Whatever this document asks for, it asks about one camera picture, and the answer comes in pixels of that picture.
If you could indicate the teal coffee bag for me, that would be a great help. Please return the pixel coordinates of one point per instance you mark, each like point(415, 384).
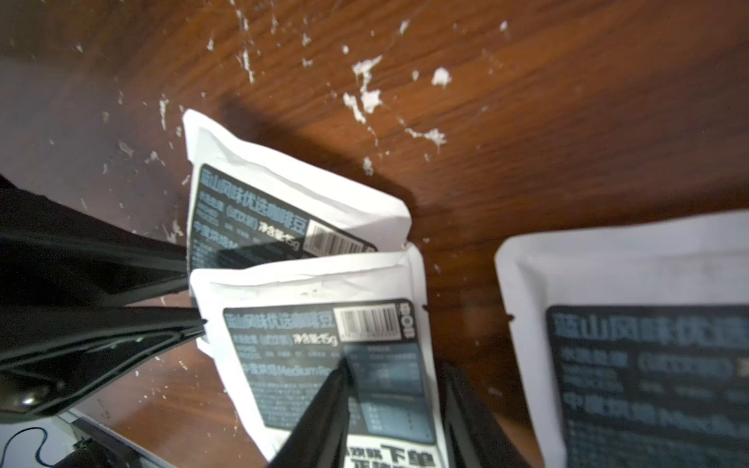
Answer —
point(251, 205)
point(632, 341)
point(293, 338)

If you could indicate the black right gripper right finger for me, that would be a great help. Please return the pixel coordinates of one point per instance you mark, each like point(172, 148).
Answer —
point(474, 438)

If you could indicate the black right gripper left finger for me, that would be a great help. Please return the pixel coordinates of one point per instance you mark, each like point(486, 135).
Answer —
point(320, 437)

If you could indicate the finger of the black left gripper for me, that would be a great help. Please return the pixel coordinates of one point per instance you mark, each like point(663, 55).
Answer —
point(53, 358)
point(52, 255)

